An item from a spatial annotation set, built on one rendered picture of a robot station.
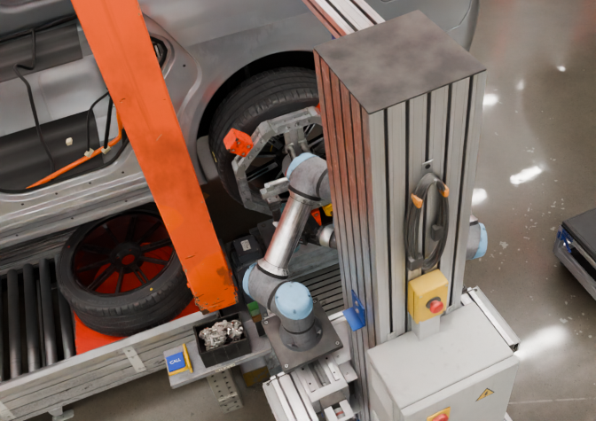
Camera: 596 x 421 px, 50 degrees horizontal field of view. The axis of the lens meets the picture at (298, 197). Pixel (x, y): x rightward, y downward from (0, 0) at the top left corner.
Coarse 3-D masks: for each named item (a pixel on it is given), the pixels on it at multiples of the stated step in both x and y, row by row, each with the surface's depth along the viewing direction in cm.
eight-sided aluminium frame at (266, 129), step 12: (312, 108) 260; (276, 120) 258; (288, 120) 260; (300, 120) 256; (312, 120) 258; (264, 132) 255; (276, 132) 257; (264, 144) 259; (240, 156) 264; (252, 156) 261; (240, 168) 263; (240, 180) 268; (240, 192) 273; (252, 204) 279; (264, 204) 284; (324, 204) 295
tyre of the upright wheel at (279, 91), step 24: (264, 72) 271; (288, 72) 272; (312, 72) 277; (240, 96) 267; (264, 96) 261; (288, 96) 258; (312, 96) 262; (216, 120) 274; (240, 120) 261; (264, 120) 261; (216, 144) 272; (216, 168) 281
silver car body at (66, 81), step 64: (0, 0) 382; (64, 0) 389; (192, 0) 231; (256, 0) 238; (384, 0) 256; (448, 0) 267; (0, 64) 373; (64, 64) 338; (192, 64) 250; (0, 128) 322; (64, 128) 324; (192, 128) 267; (0, 192) 264; (64, 192) 271; (128, 192) 279
